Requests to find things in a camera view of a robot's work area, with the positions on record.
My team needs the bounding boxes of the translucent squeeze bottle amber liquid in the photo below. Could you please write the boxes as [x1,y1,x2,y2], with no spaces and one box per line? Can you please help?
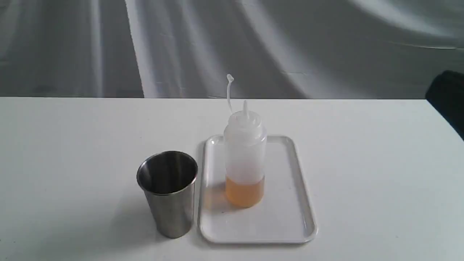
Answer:
[223,74,268,208]

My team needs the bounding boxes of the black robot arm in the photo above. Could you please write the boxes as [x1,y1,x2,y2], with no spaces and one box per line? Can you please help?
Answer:
[425,70,464,139]

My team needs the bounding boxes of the stainless steel cup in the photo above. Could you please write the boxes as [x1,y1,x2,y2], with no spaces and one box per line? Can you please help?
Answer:
[136,150,198,239]

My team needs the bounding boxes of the grey backdrop cloth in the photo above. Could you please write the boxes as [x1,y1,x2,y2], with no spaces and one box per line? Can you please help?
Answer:
[0,0,464,99]

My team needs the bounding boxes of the white plastic tray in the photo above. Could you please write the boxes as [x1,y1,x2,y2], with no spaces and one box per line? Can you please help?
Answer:
[197,135,318,245]

